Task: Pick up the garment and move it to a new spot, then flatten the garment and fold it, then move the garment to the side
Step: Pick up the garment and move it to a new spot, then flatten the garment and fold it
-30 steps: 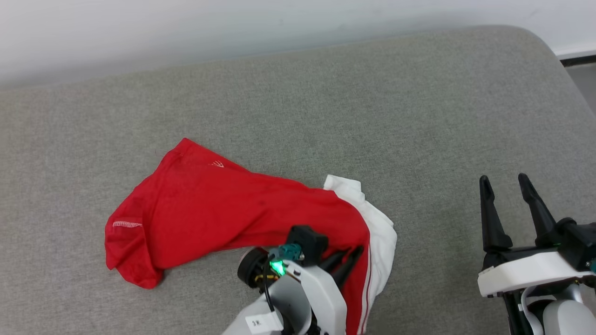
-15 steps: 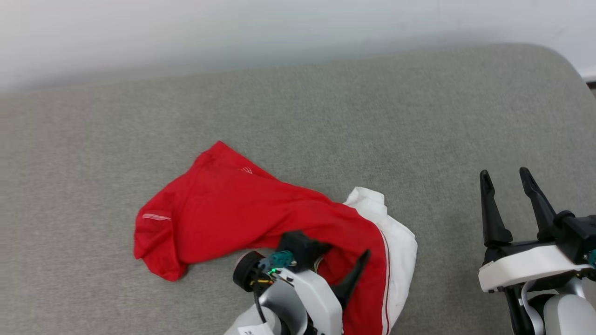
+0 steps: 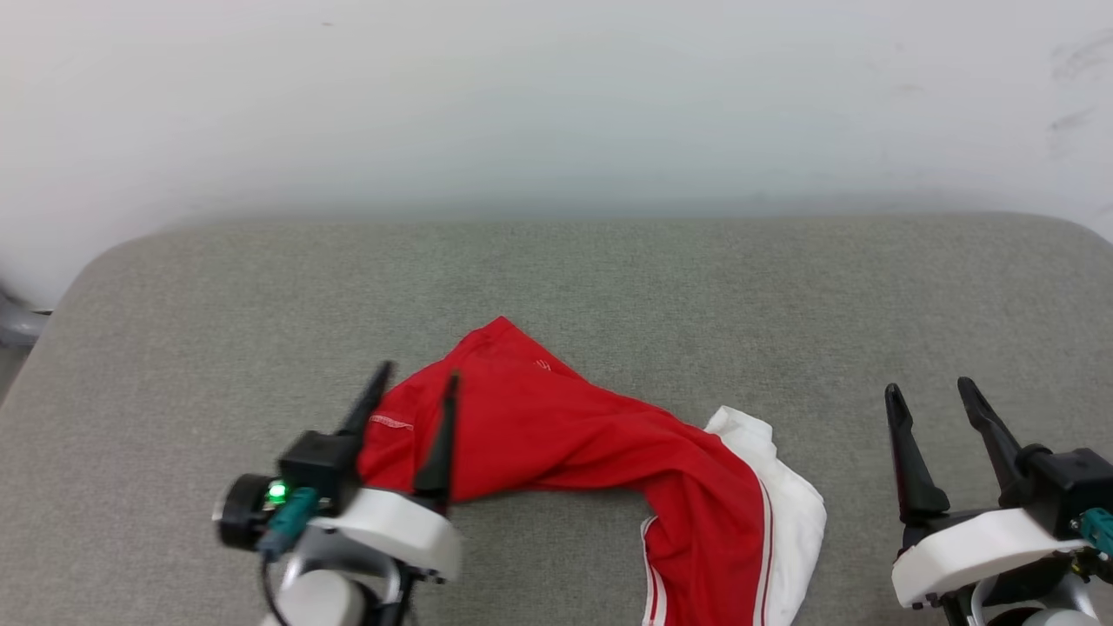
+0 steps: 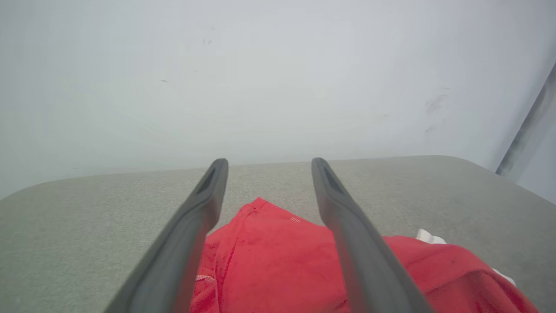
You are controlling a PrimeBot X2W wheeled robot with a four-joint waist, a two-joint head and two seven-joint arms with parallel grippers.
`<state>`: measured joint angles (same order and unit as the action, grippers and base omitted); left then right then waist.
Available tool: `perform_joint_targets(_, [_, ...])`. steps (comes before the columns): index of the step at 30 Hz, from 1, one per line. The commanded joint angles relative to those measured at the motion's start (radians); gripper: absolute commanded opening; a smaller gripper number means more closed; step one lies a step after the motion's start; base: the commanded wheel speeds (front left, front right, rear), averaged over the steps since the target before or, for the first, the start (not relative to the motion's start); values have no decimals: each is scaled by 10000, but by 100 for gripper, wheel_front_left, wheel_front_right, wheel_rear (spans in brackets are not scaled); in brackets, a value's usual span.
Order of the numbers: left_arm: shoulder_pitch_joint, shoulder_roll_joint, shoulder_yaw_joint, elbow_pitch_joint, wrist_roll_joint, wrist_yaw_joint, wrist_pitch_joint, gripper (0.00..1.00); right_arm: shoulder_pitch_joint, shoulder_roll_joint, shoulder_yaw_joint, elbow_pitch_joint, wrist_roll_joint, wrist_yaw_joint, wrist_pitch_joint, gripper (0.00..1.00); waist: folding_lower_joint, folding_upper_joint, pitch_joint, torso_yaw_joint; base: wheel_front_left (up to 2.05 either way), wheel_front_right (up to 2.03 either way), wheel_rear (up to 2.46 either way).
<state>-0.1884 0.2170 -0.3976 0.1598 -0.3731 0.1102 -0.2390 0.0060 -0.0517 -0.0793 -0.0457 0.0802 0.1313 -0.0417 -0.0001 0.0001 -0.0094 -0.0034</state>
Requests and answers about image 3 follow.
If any grey fabric sofa cushion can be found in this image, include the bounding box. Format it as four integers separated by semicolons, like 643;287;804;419
0;213;1113;626

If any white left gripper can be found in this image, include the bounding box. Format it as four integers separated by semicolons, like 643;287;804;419
308;361;463;583

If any teal plug left camera cable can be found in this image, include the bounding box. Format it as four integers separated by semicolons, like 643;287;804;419
256;487;319;626

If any teal plug right camera cable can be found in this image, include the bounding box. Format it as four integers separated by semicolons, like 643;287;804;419
1071;508;1113;559

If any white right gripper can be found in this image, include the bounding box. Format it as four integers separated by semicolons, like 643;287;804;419
884;376;1090;609

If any teal plug camera cable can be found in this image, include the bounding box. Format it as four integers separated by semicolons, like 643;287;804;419
1071;508;1113;559
256;487;319;626

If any red and white garment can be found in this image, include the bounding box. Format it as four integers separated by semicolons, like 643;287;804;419
357;316;828;626

